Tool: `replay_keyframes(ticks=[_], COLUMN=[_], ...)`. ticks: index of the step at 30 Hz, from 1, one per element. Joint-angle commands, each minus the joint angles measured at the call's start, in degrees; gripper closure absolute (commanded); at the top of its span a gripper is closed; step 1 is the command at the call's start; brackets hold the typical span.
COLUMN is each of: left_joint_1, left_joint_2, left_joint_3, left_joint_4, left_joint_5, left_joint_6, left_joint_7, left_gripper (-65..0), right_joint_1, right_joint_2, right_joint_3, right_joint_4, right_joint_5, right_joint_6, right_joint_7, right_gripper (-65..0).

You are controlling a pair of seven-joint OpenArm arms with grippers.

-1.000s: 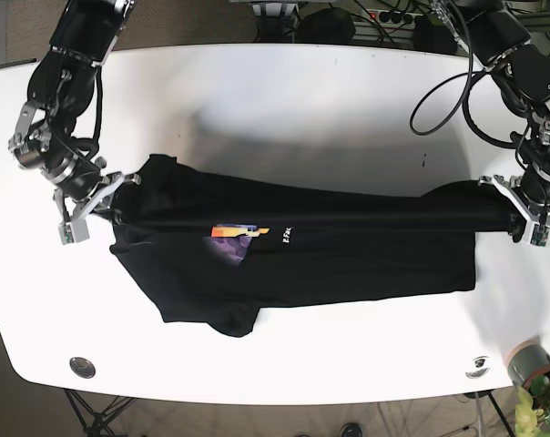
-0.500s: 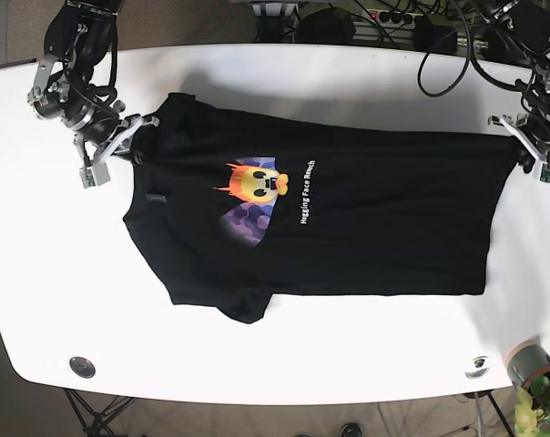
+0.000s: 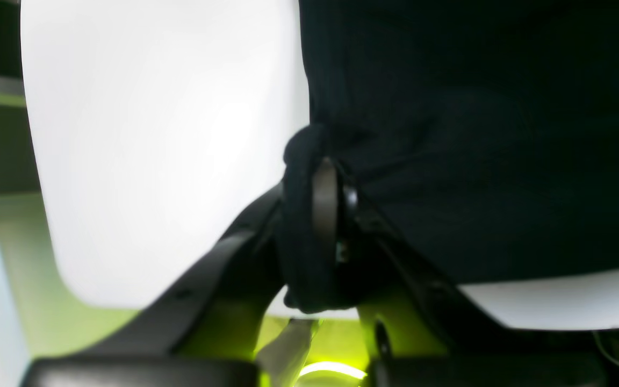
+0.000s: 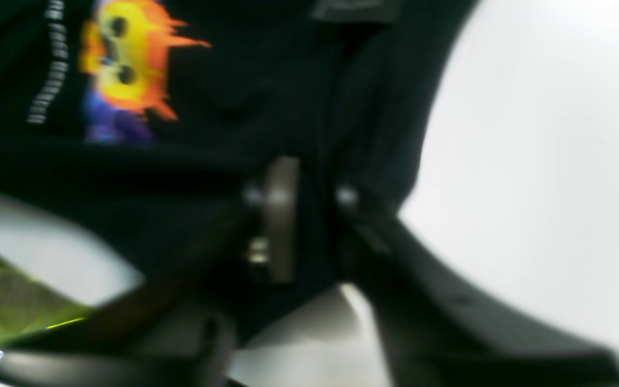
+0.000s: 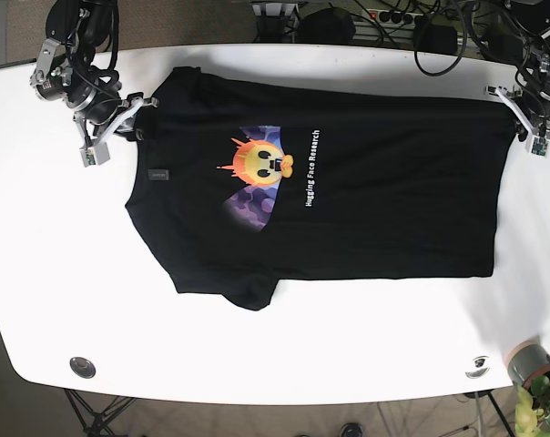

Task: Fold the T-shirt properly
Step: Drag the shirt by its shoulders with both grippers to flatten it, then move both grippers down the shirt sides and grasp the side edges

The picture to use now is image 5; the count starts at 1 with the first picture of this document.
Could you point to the green potted plant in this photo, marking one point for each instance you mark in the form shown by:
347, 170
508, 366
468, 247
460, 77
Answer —
532, 411

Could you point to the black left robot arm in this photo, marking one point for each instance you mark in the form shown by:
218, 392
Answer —
529, 21

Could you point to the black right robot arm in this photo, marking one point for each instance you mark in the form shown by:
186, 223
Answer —
77, 64

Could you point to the silver table grommet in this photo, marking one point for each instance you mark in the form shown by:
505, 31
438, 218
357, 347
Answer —
478, 367
82, 367

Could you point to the right silver table grommet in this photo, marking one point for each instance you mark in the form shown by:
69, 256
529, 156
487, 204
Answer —
478, 367

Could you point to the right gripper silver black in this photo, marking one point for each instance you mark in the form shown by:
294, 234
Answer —
97, 120

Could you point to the left silver table grommet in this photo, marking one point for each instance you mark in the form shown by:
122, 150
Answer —
82, 367

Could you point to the grey plant pot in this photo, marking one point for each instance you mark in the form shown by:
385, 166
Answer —
526, 361

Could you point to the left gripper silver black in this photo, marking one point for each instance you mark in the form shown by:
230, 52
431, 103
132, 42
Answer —
532, 118

